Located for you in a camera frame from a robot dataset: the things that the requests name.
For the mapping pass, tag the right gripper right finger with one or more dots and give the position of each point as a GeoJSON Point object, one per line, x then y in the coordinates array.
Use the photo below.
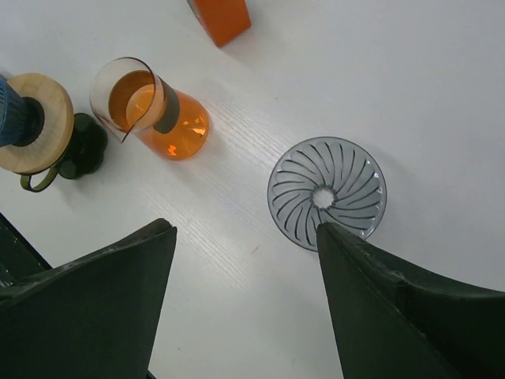
{"type": "Point", "coordinates": [394, 319]}

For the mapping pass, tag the blue glass dripper cone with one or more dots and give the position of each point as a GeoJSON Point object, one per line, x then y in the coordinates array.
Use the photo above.
{"type": "Point", "coordinates": [22, 118]}

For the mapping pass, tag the orange coffee filter box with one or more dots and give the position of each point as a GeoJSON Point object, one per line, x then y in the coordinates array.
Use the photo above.
{"type": "Point", "coordinates": [222, 20]}

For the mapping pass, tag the grey glass dripper cone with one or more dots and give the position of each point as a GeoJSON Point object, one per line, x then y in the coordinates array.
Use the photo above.
{"type": "Point", "coordinates": [326, 179]}

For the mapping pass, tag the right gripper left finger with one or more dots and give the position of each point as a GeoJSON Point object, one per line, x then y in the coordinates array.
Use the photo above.
{"type": "Point", "coordinates": [94, 317]}

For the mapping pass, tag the light wooden ring holder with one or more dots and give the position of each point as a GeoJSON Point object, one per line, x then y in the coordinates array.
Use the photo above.
{"type": "Point", "coordinates": [57, 127]}

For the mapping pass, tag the dark green glass dripper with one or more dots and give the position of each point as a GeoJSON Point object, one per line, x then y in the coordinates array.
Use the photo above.
{"type": "Point", "coordinates": [83, 155]}

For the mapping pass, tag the orange glass carafe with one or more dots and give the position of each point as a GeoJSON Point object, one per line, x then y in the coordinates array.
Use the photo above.
{"type": "Point", "coordinates": [130, 99]}

